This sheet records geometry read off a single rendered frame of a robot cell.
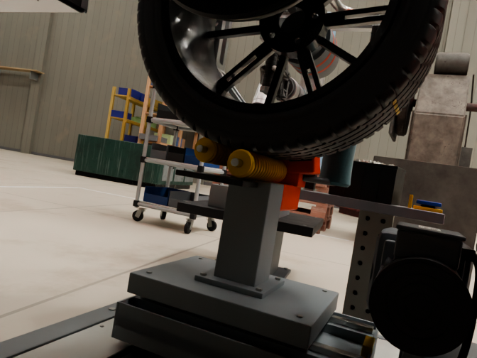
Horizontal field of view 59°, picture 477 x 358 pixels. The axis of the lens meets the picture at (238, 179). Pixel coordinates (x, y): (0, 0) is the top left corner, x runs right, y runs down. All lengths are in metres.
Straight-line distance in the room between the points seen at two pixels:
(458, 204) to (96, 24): 11.18
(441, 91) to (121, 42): 8.80
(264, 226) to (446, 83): 5.88
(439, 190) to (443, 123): 2.42
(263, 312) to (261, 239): 0.16
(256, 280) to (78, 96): 12.24
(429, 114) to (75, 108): 9.65
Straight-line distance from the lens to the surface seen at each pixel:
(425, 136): 6.27
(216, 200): 1.90
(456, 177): 3.98
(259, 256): 0.91
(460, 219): 3.98
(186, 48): 1.03
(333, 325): 1.02
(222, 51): 1.26
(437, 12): 0.85
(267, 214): 0.90
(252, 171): 0.84
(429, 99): 6.45
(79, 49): 13.33
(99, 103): 12.57
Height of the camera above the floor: 0.47
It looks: 1 degrees down
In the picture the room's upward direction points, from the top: 9 degrees clockwise
